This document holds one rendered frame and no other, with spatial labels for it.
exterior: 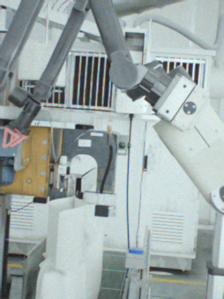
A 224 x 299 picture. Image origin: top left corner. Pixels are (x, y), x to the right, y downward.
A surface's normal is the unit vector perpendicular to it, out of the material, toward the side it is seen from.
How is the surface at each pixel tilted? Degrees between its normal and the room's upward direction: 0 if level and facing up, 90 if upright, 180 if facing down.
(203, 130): 90
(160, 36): 90
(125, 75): 90
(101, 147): 90
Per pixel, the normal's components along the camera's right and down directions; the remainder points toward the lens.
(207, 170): 0.25, 0.49
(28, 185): -0.09, 0.04
